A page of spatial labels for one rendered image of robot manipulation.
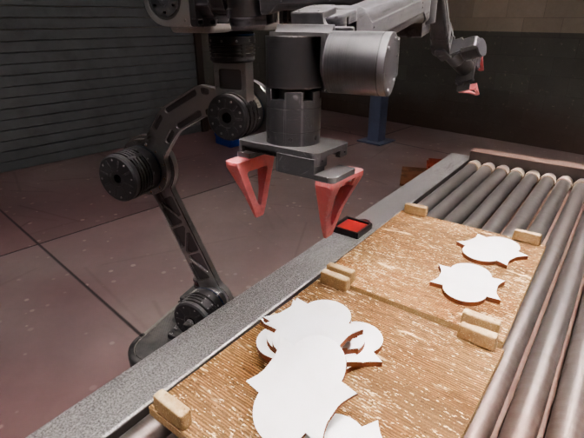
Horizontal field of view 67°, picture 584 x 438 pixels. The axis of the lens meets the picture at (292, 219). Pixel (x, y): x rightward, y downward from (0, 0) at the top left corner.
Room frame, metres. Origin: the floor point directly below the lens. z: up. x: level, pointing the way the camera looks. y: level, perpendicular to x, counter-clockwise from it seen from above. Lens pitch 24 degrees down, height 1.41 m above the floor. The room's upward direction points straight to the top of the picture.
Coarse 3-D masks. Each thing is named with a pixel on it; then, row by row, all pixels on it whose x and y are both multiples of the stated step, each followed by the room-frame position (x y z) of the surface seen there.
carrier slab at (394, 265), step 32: (384, 224) 1.01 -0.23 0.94; (416, 224) 1.01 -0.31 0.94; (448, 224) 1.01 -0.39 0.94; (352, 256) 0.85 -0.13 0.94; (384, 256) 0.85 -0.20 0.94; (416, 256) 0.85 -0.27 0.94; (448, 256) 0.85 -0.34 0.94; (352, 288) 0.73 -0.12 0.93; (384, 288) 0.72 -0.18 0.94; (416, 288) 0.72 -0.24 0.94; (512, 288) 0.72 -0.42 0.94; (448, 320) 0.62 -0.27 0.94; (512, 320) 0.62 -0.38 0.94
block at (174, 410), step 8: (160, 392) 0.44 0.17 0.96; (160, 400) 0.42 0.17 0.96; (168, 400) 0.42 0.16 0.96; (176, 400) 0.42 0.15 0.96; (160, 408) 0.42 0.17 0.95; (168, 408) 0.41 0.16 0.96; (176, 408) 0.41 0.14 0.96; (184, 408) 0.41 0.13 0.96; (168, 416) 0.41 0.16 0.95; (176, 416) 0.40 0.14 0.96; (184, 416) 0.40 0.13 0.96; (176, 424) 0.40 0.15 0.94; (184, 424) 0.40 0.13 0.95
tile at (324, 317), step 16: (304, 304) 0.59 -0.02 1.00; (320, 304) 0.58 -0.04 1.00; (336, 304) 0.58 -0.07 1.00; (288, 320) 0.55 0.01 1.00; (304, 320) 0.55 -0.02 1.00; (320, 320) 0.55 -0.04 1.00; (336, 320) 0.54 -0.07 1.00; (288, 336) 0.51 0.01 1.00; (304, 336) 0.51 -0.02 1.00; (336, 336) 0.51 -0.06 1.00; (352, 336) 0.52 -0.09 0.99
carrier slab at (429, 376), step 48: (384, 336) 0.58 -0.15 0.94; (432, 336) 0.58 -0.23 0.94; (192, 384) 0.48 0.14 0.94; (240, 384) 0.48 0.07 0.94; (384, 384) 0.48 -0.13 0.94; (432, 384) 0.48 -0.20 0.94; (480, 384) 0.48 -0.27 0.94; (192, 432) 0.40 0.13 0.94; (240, 432) 0.40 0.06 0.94; (384, 432) 0.40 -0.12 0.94; (432, 432) 0.40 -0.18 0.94
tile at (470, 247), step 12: (468, 240) 0.90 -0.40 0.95; (480, 240) 0.90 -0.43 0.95; (492, 240) 0.90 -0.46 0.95; (504, 240) 0.90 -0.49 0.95; (468, 252) 0.85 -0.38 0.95; (480, 252) 0.85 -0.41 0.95; (492, 252) 0.85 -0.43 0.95; (504, 252) 0.85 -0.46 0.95; (516, 252) 0.85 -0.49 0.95; (492, 264) 0.81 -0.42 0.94; (504, 264) 0.80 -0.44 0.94
